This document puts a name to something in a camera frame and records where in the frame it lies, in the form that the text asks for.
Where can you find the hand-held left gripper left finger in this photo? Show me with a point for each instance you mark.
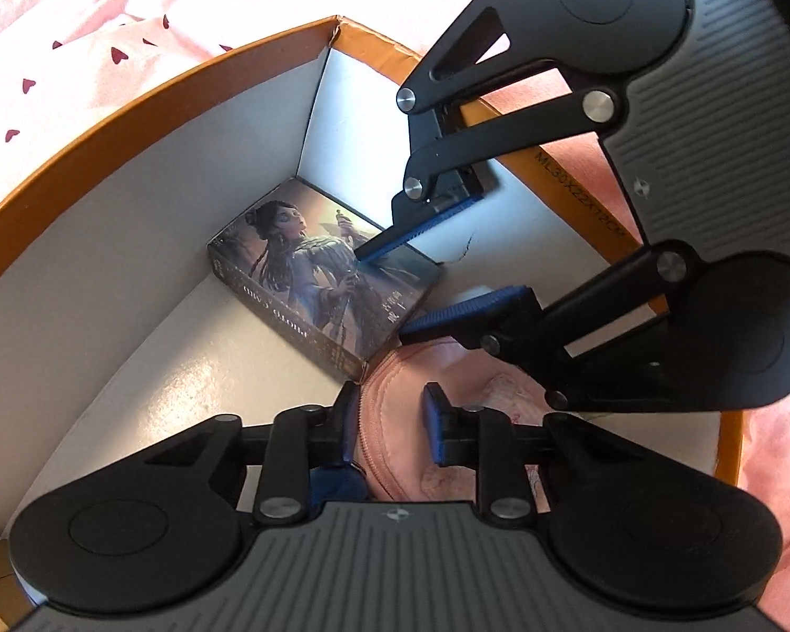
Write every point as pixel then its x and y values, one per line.
pixel 350 418

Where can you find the pink printed bedspread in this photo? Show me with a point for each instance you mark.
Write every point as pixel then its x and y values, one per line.
pixel 72 20

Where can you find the orange cardboard box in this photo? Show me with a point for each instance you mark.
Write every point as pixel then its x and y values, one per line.
pixel 138 243

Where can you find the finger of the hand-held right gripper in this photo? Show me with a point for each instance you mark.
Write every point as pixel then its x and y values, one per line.
pixel 395 240
pixel 461 316

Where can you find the pink zipper pouch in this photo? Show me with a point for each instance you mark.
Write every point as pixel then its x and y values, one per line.
pixel 395 408

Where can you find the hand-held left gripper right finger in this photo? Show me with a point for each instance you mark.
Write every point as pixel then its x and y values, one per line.
pixel 436 431

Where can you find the illustrated figure box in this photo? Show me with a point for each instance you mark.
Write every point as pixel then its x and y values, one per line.
pixel 303 263

